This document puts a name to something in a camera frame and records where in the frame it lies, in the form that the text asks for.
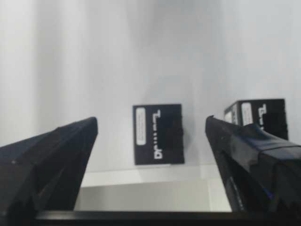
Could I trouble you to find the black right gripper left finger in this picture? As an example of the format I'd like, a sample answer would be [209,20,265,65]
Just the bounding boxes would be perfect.
[0,117,98,219]

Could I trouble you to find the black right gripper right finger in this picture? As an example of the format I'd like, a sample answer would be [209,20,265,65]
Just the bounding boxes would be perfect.
[205,116,301,213]

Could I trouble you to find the black box in tray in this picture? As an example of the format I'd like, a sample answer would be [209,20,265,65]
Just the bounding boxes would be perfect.
[224,99,288,140]
[133,104,185,166]

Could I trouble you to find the white plastic tray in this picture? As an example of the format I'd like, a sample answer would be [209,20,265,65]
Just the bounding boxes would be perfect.
[0,0,301,211]

